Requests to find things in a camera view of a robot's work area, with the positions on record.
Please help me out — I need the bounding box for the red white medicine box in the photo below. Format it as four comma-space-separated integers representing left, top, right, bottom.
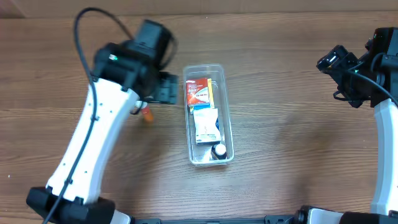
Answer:
186, 78, 210, 106

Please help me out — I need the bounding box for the orange tablet tube white cap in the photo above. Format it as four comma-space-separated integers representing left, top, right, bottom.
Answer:
141, 104, 154, 123

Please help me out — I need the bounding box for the blue yellow VapoDrops box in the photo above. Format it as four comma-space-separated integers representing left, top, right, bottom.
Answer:
188, 78, 215, 114

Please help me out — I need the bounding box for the white blue medicine box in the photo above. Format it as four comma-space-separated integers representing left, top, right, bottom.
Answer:
193, 108, 221, 144

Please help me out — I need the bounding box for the dark syrup bottle white cap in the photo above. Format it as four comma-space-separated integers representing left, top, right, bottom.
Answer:
211, 144, 227, 160

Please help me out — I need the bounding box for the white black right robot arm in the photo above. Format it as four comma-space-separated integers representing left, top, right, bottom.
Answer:
288, 27, 397, 224

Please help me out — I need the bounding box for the clear plastic container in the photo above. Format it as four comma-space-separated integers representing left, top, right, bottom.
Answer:
183, 64, 234, 166

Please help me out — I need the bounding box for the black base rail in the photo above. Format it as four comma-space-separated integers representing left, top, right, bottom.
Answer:
131, 215, 294, 224

